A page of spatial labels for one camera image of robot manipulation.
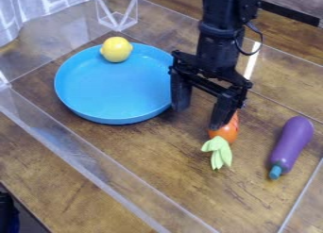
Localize white curtain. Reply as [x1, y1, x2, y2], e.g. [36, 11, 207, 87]
[0, 0, 90, 47]

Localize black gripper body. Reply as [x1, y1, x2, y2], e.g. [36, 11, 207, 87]
[169, 22, 252, 95]

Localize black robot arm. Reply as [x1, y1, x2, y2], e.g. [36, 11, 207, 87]
[169, 0, 259, 130]

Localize blue round tray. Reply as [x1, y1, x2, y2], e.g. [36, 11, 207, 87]
[54, 43, 173, 125]

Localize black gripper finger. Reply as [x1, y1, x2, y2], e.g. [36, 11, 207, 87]
[208, 92, 247, 130]
[170, 71, 192, 111]

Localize orange toy carrot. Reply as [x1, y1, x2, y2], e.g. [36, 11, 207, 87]
[201, 113, 239, 170]

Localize purple toy eggplant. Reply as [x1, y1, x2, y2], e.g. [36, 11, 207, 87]
[270, 116, 314, 179]

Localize clear acrylic enclosure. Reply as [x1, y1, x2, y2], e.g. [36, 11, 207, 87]
[0, 2, 323, 233]

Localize yellow toy lemon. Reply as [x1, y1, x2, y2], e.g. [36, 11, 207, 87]
[99, 37, 133, 62]

